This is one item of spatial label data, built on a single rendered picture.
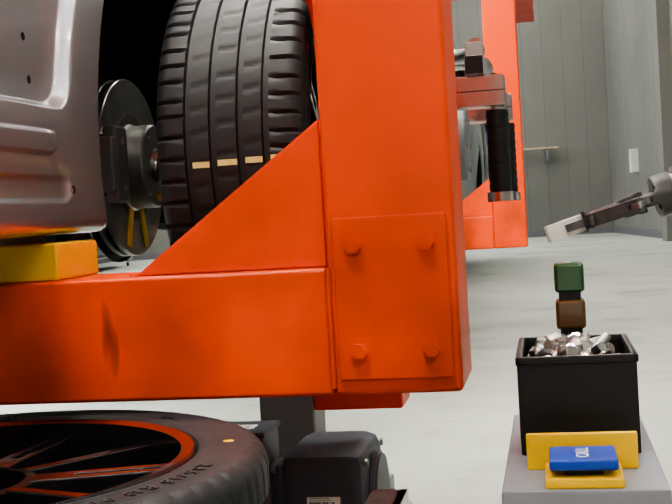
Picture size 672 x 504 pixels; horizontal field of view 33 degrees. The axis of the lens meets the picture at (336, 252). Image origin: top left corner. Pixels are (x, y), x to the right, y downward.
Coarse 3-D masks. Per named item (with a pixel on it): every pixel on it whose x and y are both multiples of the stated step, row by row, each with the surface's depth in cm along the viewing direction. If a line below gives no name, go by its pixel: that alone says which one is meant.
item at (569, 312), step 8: (560, 304) 154; (568, 304) 154; (576, 304) 154; (584, 304) 154; (560, 312) 154; (568, 312) 154; (576, 312) 154; (584, 312) 154; (560, 320) 154; (568, 320) 154; (576, 320) 154; (584, 320) 154; (560, 328) 154; (568, 328) 154; (576, 328) 154
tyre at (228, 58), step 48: (192, 0) 186; (240, 0) 184; (288, 0) 181; (192, 48) 180; (240, 48) 178; (288, 48) 175; (192, 96) 176; (240, 96) 175; (288, 96) 173; (192, 144) 175; (240, 144) 174; (192, 192) 176
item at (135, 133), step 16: (112, 80) 204; (128, 80) 207; (112, 96) 199; (128, 96) 206; (112, 112) 198; (128, 112) 206; (144, 112) 214; (128, 128) 203; (144, 128) 202; (128, 144) 200; (144, 144) 200; (128, 160) 199; (144, 160) 200; (144, 176) 199; (144, 192) 200; (160, 192) 207; (112, 208) 196; (128, 208) 203; (144, 208) 211; (160, 208) 220; (112, 224) 196; (112, 240) 200
